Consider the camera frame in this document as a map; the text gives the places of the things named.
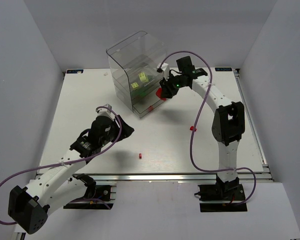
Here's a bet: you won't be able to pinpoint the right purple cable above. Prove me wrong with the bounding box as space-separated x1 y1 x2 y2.
156 51 256 206

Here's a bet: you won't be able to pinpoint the grey drawer trays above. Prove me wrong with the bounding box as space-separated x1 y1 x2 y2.
111 66 164 118

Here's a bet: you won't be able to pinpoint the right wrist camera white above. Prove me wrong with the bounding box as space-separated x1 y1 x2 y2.
156 63 170 80

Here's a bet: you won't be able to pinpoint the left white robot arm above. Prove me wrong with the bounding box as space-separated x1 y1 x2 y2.
8 115 135 235

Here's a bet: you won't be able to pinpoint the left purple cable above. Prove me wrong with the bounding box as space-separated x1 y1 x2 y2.
0 106 123 223

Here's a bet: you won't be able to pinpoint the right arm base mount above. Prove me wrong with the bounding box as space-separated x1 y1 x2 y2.
194 183 248 213

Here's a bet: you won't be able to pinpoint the blue label sticker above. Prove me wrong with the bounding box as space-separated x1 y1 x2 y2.
214 67 233 72
66 69 84 74

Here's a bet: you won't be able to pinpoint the right blue label sticker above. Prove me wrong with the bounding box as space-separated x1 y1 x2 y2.
214 67 233 72

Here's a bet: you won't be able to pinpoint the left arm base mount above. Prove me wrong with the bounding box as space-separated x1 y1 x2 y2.
63 173 117 210

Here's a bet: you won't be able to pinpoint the purple cable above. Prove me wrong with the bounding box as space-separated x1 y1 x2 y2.
0 106 123 223
156 51 256 206

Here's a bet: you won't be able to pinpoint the red white green lego stack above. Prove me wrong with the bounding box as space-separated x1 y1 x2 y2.
155 87 167 101

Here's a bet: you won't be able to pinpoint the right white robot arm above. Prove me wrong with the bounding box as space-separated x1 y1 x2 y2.
156 56 245 189

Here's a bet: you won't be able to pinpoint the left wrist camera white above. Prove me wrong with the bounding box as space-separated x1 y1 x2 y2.
95 103 113 120

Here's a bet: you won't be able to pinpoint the clear acrylic cover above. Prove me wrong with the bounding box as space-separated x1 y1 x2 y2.
105 30 167 115

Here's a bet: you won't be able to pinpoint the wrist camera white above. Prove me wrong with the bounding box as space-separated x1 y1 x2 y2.
95 103 113 120
156 63 170 80

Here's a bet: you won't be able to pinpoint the left blue label sticker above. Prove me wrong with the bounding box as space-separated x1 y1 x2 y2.
66 69 84 74

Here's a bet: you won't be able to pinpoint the yellow lego brick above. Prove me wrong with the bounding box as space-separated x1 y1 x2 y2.
138 72 149 83
131 82 139 89

